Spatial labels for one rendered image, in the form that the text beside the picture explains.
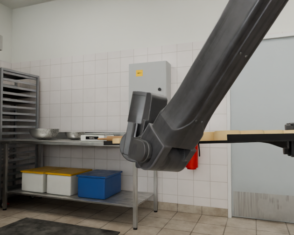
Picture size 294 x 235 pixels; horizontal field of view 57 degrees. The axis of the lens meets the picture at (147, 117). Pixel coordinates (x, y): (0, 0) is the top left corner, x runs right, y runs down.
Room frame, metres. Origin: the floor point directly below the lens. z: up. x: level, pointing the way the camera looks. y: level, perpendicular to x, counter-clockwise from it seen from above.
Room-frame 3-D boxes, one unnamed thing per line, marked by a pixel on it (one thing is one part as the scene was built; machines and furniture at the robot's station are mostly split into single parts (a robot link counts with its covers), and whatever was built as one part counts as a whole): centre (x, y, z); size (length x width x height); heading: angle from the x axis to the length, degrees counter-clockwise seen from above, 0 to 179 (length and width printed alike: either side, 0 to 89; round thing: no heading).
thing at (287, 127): (0.85, -0.40, 1.00); 0.09 x 0.07 x 0.07; 74
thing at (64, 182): (3.49, 0.98, 0.36); 0.46 x 0.38 x 0.26; 159
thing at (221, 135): (0.52, -0.15, 1.02); 0.05 x 0.05 x 0.02
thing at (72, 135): (3.58, 0.95, 0.93); 0.27 x 0.27 x 0.10
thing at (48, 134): (3.61, 1.36, 0.95); 0.39 x 0.39 x 0.14
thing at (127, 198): (3.43, 0.84, 0.49); 1.90 x 0.72 x 0.98; 69
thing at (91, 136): (3.30, 0.60, 0.92); 0.32 x 0.30 x 0.09; 166
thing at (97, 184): (3.32, 0.57, 0.36); 0.46 x 0.38 x 0.26; 160
